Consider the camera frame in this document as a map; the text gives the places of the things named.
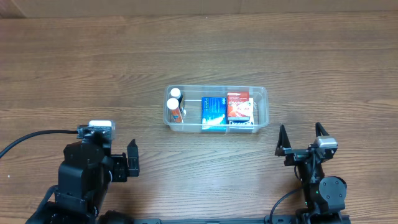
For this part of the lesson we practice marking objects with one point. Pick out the dark bottle white cap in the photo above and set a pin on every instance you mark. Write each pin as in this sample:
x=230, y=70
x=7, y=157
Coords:
x=177, y=94

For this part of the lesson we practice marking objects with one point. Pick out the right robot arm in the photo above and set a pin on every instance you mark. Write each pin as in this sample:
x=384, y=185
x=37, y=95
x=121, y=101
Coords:
x=324, y=196

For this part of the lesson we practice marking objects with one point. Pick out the white blue plaster box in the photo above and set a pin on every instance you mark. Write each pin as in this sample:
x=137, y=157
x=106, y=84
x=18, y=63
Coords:
x=242, y=113

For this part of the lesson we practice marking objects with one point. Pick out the blue cardboard box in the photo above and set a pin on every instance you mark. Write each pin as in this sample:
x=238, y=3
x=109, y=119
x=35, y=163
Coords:
x=213, y=114

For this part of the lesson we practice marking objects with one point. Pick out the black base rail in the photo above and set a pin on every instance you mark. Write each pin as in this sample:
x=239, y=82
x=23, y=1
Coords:
x=277, y=219

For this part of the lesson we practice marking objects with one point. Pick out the clear plastic container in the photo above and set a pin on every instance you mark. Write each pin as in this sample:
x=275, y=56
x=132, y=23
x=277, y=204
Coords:
x=192, y=107

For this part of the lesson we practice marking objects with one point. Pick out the orange tablet tube white cap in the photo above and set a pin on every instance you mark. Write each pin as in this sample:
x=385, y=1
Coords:
x=174, y=107

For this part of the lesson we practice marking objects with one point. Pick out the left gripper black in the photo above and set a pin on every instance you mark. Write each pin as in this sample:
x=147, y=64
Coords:
x=119, y=173

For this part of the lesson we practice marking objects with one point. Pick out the red orange small box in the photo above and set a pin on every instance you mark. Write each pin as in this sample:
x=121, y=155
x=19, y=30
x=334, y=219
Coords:
x=236, y=97

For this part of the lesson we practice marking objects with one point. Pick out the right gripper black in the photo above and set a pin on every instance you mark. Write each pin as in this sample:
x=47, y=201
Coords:
x=293, y=154

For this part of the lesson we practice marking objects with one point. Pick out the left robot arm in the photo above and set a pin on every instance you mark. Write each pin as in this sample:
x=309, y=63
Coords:
x=84, y=178

